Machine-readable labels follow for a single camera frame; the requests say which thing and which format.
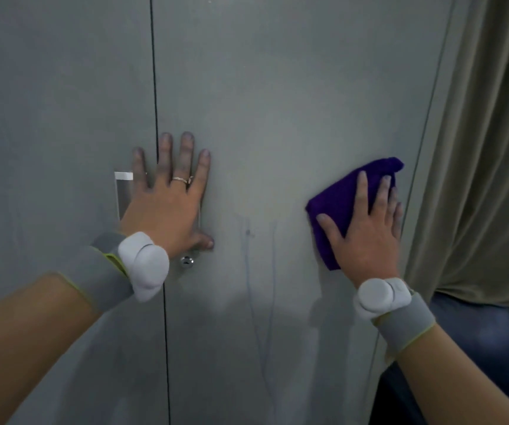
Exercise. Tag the grey right wristband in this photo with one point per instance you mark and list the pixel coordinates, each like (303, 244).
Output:
(405, 325)

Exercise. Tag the white wrist tracker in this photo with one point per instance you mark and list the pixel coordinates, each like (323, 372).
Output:
(380, 296)
(146, 265)

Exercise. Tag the grey wristband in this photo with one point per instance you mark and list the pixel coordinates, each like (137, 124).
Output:
(99, 274)
(405, 325)

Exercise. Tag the white right wrist tracker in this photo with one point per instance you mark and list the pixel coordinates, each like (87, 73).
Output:
(380, 296)

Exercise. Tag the grey metal cabinet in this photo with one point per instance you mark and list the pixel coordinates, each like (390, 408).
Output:
(281, 106)

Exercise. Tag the person's right hand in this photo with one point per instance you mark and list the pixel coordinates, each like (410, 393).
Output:
(371, 247)

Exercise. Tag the white left wrist tracker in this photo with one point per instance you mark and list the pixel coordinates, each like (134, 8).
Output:
(146, 265)

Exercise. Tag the dark leather sofa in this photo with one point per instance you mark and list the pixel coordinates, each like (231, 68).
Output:
(480, 340)

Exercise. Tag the grey left wristband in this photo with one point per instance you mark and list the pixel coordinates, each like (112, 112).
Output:
(99, 274)

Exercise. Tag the olive curtain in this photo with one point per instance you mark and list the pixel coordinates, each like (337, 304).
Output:
(480, 172)

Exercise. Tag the purple cleaning cloth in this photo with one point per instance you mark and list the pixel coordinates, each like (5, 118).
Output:
(338, 194)

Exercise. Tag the person's left forearm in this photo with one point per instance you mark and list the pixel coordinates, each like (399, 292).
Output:
(24, 340)

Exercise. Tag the person's left hand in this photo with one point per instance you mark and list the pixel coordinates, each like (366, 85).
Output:
(168, 212)

